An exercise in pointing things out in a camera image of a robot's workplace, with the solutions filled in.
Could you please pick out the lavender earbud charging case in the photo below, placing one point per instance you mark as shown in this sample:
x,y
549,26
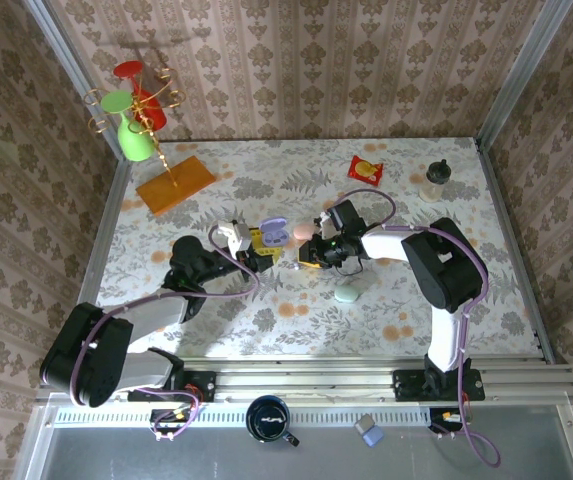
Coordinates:
x,y
273,227

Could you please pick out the pink earbud charging case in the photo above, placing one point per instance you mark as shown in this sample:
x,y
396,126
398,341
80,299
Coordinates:
x,y
304,231

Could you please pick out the green earbud charging case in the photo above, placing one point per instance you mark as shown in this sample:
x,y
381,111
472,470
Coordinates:
x,y
346,294

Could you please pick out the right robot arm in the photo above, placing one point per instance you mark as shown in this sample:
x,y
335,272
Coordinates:
x,y
441,265

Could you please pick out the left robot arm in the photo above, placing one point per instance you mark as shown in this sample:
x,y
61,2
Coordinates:
x,y
156,312

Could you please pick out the red snack packet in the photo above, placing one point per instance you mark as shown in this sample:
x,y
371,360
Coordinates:
x,y
363,170

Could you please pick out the wooden glass rack base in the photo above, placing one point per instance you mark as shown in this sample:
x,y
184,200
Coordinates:
x,y
191,180

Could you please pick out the gold metal glass rack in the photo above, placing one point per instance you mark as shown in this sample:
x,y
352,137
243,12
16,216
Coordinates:
x,y
168,170

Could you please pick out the clear bottle with black cap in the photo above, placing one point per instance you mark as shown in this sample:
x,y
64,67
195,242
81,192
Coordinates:
x,y
438,172

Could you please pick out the green plastic wine glass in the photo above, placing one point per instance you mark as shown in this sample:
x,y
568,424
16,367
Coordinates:
x,y
133,142

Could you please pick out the red plastic wine glass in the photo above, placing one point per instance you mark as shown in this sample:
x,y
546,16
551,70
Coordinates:
x,y
152,117

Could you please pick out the black mug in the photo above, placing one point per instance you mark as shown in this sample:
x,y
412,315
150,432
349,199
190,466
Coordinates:
x,y
266,419

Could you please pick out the small grey-blue box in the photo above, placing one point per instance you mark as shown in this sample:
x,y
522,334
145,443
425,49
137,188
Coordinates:
x,y
368,430

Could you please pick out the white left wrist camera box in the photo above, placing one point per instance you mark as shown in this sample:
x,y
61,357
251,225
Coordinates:
x,y
233,237

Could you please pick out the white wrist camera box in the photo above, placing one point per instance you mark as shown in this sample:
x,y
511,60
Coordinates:
x,y
233,237
327,225

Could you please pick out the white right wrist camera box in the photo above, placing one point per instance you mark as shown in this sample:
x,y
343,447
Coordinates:
x,y
327,225

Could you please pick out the aluminium table side rail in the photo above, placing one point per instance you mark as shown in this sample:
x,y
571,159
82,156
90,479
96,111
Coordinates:
x,y
519,250
98,250

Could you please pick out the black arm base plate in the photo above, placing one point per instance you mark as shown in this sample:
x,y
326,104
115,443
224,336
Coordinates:
x,y
406,385
206,385

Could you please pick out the aluminium frame post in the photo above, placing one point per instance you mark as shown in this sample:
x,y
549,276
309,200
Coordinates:
x,y
520,75
77,75

